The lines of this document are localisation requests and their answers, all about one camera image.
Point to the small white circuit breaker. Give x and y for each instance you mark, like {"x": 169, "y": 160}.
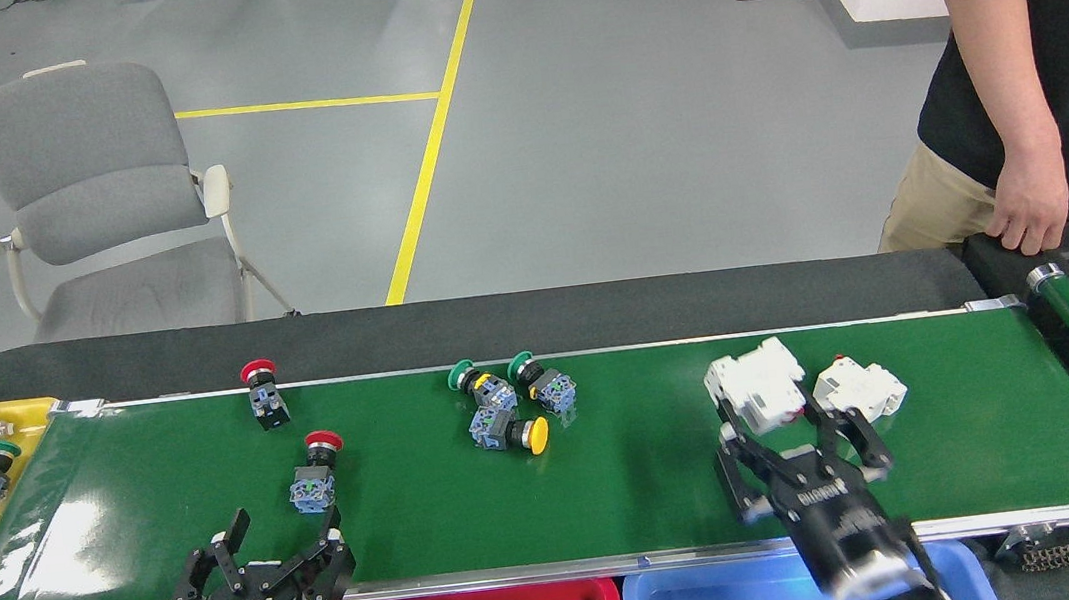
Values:
{"x": 862, "y": 388}

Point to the large white circuit breaker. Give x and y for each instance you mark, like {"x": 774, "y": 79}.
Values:
{"x": 756, "y": 385}

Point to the yellow mushroom push button switch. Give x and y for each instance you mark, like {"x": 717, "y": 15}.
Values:
{"x": 537, "y": 436}

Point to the person's right forearm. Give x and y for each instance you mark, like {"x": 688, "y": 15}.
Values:
{"x": 993, "y": 36}

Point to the long green conveyor belt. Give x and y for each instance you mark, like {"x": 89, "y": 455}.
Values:
{"x": 617, "y": 492}

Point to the person's right hand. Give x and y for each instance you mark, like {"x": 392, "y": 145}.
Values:
{"x": 1032, "y": 208}

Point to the grey padded armchair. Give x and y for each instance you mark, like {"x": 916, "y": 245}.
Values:
{"x": 74, "y": 141}

